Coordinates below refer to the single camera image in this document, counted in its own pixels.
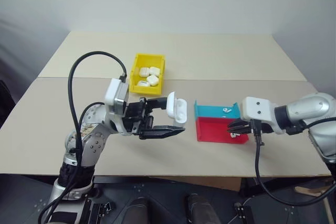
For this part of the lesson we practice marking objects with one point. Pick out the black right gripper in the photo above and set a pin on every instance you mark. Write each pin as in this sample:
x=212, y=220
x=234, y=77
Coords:
x=249, y=126

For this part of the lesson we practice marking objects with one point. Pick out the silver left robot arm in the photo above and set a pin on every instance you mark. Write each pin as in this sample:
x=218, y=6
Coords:
x=90, y=140

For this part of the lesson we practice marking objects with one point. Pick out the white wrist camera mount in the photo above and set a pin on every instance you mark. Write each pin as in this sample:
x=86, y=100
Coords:
x=258, y=110
x=113, y=90

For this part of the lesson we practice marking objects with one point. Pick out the yellow plastic bin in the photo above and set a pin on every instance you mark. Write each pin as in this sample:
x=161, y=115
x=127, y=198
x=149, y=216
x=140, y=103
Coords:
x=147, y=90

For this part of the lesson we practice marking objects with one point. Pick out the red plastic tray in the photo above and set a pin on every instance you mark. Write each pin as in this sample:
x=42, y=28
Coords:
x=212, y=129

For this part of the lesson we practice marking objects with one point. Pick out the closed white earbud case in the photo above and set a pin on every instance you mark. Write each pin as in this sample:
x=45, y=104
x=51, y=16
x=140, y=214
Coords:
x=143, y=83
x=155, y=70
x=144, y=71
x=152, y=80

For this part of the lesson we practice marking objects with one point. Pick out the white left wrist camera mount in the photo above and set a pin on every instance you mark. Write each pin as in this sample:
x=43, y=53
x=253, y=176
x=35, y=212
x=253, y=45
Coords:
x=113, y=90

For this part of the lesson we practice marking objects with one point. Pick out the dark rounded shape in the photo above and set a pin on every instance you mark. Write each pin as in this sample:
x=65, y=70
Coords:
x=141, y=211
x=202, y=209

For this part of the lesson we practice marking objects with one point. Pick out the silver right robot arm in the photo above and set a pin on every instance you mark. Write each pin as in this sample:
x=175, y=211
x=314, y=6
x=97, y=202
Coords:
x=309, y=108

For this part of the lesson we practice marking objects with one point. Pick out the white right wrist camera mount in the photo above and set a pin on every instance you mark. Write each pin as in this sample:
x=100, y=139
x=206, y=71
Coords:
x=258, y=110

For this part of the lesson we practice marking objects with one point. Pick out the black base frame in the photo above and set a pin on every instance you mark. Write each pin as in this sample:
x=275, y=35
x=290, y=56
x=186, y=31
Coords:
x=170, y=205

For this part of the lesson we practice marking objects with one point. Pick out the white earbud case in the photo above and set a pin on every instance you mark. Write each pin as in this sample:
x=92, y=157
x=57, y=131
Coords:
x=181, y=111
x=144, y=71
x=155, y=70
x=152, y=80
x=143, y=83

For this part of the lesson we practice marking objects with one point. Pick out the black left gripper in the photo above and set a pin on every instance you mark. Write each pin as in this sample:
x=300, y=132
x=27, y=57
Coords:
x=135, y=117

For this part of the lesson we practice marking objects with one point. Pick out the light wooden piece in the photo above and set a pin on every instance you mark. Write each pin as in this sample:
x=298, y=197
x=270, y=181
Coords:
x=309, y=191

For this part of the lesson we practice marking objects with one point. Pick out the black chair back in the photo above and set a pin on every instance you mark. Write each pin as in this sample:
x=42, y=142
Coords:
x=5, y=103

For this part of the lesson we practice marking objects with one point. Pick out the teal plastic tray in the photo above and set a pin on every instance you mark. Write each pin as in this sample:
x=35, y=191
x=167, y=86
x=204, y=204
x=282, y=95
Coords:
x=210, y=111

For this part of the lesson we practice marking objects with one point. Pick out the white earbud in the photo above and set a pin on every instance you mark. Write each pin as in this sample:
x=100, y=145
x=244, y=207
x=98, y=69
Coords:
x=232, y=135
x=225, y=110

